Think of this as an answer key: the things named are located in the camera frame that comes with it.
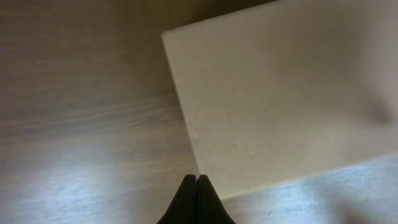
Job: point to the brown cardboard box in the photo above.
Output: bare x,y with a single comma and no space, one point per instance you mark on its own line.
287,90

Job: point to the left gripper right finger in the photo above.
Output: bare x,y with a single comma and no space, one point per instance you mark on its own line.
209,208

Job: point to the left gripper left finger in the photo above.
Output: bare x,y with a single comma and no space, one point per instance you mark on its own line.
182,207

